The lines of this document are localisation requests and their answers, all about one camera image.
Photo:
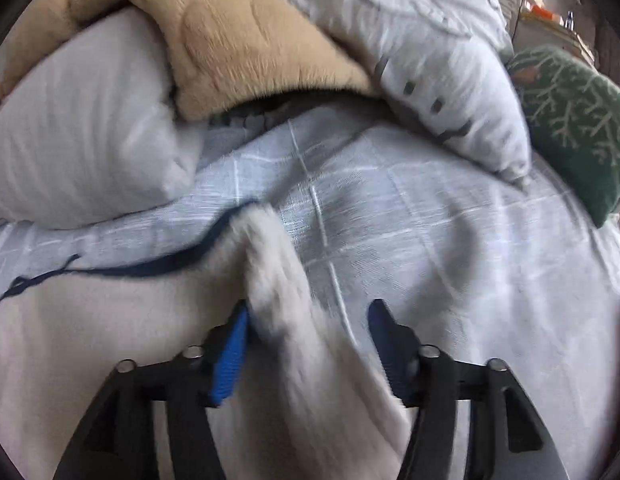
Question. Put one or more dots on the white fleece jacket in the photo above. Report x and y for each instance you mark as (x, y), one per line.
(306, 404)

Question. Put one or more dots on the light blue checked duvet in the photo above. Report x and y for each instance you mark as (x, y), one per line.
(475, 266)

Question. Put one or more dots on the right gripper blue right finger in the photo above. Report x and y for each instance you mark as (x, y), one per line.
(507, 437)

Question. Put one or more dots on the grey patterned pillow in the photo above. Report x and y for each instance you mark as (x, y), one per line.
(440, 64)

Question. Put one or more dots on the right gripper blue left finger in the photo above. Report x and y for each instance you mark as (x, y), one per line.
(115, 437)

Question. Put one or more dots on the green coral pattern cushion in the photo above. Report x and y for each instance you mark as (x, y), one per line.
(573, 115)

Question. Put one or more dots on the white bookshelf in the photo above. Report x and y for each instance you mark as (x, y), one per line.
(568, 24)

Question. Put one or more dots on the tan plush blanket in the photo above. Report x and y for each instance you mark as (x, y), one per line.
(222, 52)

